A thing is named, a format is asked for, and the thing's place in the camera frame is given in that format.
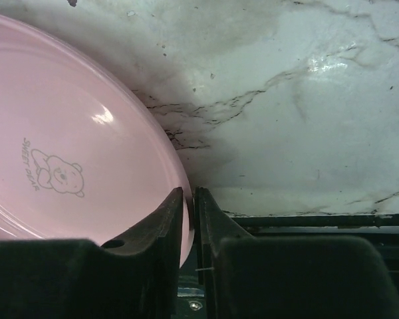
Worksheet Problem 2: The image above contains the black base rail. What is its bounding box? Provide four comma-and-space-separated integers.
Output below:
177, 205, 399, 318

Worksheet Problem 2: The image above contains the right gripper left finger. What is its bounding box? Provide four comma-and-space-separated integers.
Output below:
0, 188, 183, 318

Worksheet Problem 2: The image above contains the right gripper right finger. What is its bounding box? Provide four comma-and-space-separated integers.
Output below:
194, 187, 399, 318

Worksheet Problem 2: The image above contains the pink round bear plate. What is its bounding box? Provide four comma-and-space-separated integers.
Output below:
0, 11, 196, 268

